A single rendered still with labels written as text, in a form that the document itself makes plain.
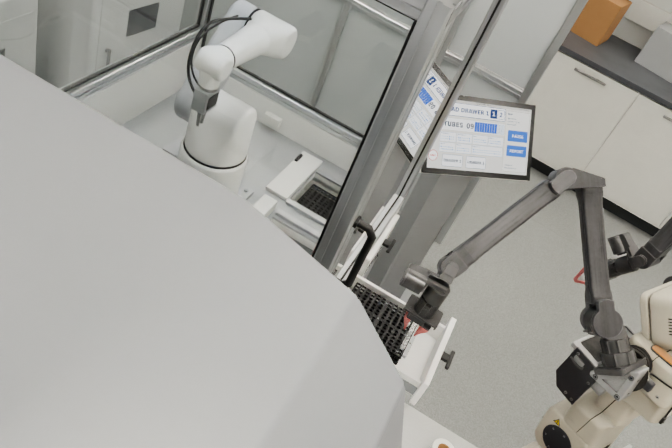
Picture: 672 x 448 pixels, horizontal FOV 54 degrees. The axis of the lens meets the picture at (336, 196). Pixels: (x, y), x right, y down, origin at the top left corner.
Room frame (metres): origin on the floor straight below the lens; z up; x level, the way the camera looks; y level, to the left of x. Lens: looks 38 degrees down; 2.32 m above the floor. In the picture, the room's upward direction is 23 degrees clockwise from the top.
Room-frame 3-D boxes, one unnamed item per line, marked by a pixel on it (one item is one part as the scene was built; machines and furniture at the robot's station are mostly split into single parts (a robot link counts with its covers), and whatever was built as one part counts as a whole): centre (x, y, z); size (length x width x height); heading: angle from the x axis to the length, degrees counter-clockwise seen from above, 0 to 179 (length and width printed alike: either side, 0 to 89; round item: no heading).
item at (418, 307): (1.29, -0.34, 1.09); 0.10 x 0.07 x 0.07; 79
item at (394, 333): (1.36, -0.26, 0.87); 0.22 x 0.18 x 0.06; 79
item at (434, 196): (2.32, -0.42, 0.51); 0.50 x 0.45 x 1.02; 31
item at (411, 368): (1.36, -0.25, 0.86); 0.40 x 0.26 x 0.06; 79
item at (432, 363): (1.32, -0.46, 0.87); 0.29 x 0.02 x 0.11; 169
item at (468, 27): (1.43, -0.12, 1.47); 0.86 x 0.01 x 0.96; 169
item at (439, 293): (1.29, -0.34, 1.15); 0.07 x 0.06 x 0.07; 85
